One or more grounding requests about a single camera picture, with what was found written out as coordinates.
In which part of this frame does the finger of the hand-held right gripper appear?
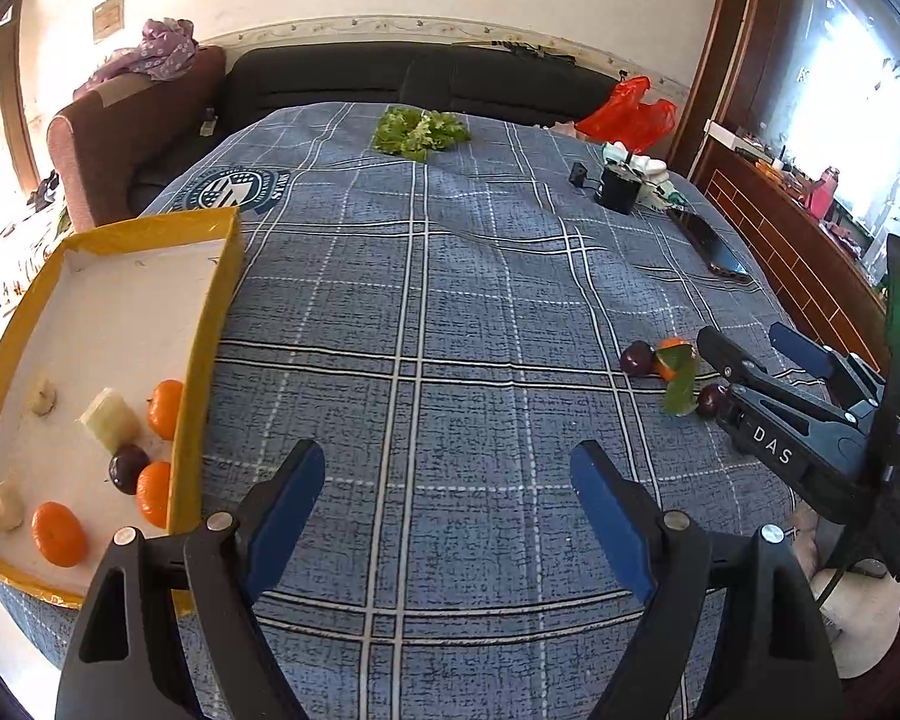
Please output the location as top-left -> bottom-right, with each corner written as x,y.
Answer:
768,321 -> 886,422
694,325 -> 772,392

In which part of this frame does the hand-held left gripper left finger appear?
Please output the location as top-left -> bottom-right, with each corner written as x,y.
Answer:
55,439 -> 326,720

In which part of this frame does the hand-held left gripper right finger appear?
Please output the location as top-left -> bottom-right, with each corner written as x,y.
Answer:
568,441 -> 845,720

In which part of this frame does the dark purple plum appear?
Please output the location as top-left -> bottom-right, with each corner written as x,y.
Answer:
107,444 -> 152,496
695,382 -> 731,421
619,341 -> 657,378

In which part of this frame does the orange tangerine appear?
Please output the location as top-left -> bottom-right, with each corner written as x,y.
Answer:
654,337 -> 692,382
146,380 -> 186,442
30,501 -> 89,569
135,461 -> 173,530

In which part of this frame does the white fruit chunk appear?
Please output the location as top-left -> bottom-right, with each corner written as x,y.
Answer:
0,480 -> 26,530
79,388 -> 142,455

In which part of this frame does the yellow-edged cardboard box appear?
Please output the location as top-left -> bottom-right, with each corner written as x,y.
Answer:
0,206 -> 245,617

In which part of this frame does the black smartphone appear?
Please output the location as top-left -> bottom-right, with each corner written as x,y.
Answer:
667,208 -> 752,283

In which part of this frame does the brown wooden cabinet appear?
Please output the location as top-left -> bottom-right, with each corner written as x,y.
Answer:
673,0 -> 895,377

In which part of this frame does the pink bottle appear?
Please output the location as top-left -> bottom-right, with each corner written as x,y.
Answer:
805,168 -> 841,221

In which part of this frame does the black round container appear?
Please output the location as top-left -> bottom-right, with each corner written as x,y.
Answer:
595,163 -> 641,213

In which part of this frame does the red plastic bag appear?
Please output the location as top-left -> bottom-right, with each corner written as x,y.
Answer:
574,75 -> 679,154

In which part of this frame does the blue checked blanket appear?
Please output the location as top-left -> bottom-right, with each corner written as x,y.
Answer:
0,100 -> 833,720

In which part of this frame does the green lettuce bunch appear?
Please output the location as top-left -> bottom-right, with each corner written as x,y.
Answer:
373,106 -> 472,163

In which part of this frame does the brown armchair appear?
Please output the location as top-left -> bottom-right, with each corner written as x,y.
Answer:
45,45 -> 227,235

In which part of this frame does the black sofa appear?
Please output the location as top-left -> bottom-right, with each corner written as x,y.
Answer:
127,41 -> 623,215

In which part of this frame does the purple crumpled cloth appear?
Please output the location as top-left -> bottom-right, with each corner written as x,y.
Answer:
73,17 -> 198,100

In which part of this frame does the black cable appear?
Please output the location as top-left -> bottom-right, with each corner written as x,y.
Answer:
810,521 -> 860,608

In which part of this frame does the yellow wall plaque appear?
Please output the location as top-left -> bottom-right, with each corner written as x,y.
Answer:
91,0 -> 126,44

